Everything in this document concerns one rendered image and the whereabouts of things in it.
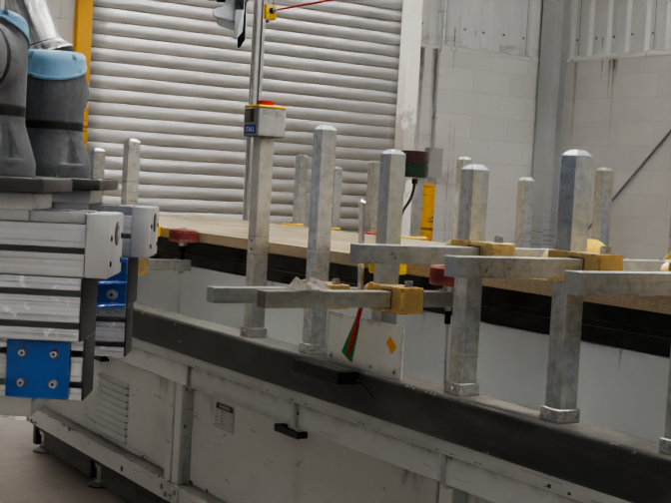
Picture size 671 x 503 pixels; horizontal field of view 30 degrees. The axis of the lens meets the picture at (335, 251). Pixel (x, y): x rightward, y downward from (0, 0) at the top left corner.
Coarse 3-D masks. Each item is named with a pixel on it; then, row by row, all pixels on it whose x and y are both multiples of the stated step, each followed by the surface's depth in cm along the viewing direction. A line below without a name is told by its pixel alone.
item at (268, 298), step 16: (272, 304) 219; (288, 304) 221; (304, 304) 223; (320, 304) 225; (336, 304) 227; (352, 304) 229; (368, 304) 230; (384, 304) 232; (432, 304) 238; (448, 304) 240
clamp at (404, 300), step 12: (372, 288) 238; (384, 288) 235; (396, 288) 231; (408, 288) 231; (420, 288) 232; (396, 300) 231; (408, 300) 231; (420, 300) 232; (396, 312) 231; (408, 312) 231; (420, 312) 233
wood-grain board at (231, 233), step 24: (168, 216) 477; (192, 216) 494; (216, 240) 340; (240, 240) 329; (288, 240) 332; (336, 240) 349; (408, 240) 377; (408, 264) 265; (432, 264) 258; (504, 288) 239; (528, 288) 233
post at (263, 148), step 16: (256, 144) 280; (272, 144) 280; (256, 160) 280; (272, 160) 280; (256, 176) 279; (272, 176) 280; (256, 192) 279; (256, 208) 279; (256, 224) 279; (256, 240) 279; (256, 256) 280; (256, 272) 280; (256, 304) 280; (256, 320) 281; (256, 336) 281
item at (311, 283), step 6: (294, 282) 224; (300, 282) 224; (306, 282) 225; (312, 282) 223; (318, 282) 225; (324, 282) 228; (288, 288) 224; (294, 288) 223; (300, 288) 222; (306, 288) 221; (312, 288) 222; (318, 288) 223; (324, 288) 225; (330, 288) 228
